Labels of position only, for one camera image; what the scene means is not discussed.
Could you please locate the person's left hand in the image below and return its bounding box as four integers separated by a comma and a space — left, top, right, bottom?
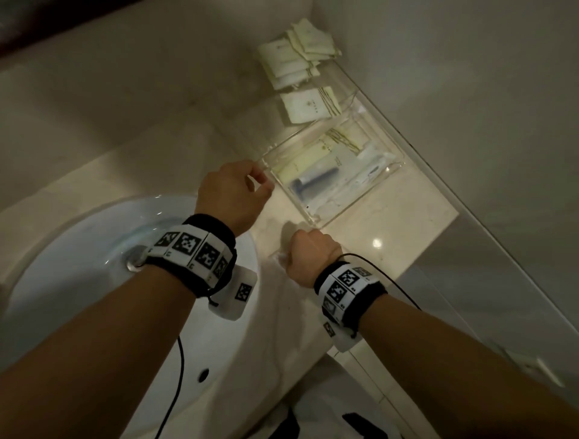
194, 160, 275, 238

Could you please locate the person's right hand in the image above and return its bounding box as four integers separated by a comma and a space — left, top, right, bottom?
284, 228, 343, 290

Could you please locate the clear acrylic amenity tray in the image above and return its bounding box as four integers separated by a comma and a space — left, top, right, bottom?
256, 59, 406, 228

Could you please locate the person's left forearm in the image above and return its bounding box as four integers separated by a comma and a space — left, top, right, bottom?
0, 263, 200, 439

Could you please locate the person's right forearm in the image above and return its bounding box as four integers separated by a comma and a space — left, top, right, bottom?
359, 294, 579, 439

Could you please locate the blue item in clear wrapper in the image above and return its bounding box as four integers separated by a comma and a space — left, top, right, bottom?
290, 166, 341, 196

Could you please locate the pale yellow amenity packet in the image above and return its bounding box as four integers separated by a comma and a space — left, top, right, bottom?
274, 129, 365, 182

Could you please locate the black marker right wristband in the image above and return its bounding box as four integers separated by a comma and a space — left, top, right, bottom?
313, 261, 389, 354

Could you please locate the black marker wristband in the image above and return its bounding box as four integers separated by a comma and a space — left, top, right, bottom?
144, 213, 258, 322
313, 261, 389, 354

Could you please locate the black marker left wristband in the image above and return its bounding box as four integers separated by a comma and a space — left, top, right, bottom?
144, 213, 258, 322

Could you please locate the white flat amenity packet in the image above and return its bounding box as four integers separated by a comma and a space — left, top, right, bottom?
280, 86, 343, 125

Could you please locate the white toothbrush in clear wrapper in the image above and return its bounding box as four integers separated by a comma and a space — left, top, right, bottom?
348, 145, 403, 187

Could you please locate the pile of white amenity packets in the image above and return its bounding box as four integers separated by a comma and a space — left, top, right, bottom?
257, 18, 343, 91

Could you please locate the person's white black clothing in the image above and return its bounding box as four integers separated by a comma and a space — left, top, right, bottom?
251, 359, 399, 439

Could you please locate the white ceramic sink basin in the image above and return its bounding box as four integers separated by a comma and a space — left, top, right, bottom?
0, 194, 261, 439

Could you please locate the metal glass door hinge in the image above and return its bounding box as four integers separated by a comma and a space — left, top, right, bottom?
491, 338, 566, 390

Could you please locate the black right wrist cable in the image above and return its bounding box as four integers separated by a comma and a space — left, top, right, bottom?
338, 253, 422, 313

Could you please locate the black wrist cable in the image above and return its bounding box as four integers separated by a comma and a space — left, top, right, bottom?
154, 335, 186, 439
338, 253, 422, 313

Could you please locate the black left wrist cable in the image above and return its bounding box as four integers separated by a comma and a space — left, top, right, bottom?
154, 335, 186, 439

